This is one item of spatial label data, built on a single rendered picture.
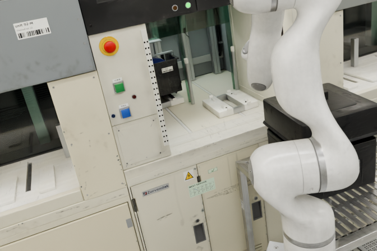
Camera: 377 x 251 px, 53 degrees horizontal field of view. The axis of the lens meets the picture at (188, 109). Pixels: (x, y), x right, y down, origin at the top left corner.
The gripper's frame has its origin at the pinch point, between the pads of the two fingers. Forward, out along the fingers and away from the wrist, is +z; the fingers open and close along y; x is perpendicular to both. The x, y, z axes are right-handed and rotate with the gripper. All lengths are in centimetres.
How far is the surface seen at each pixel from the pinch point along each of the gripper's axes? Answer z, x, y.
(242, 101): 8, 17, 53
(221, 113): 0, 27, 47
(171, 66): -23, 23, 78
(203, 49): 1, 5, 119
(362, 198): 25.8, 19.3, -19.0
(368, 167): 25.5, 9.7, -13.7
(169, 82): -20, 30, 78
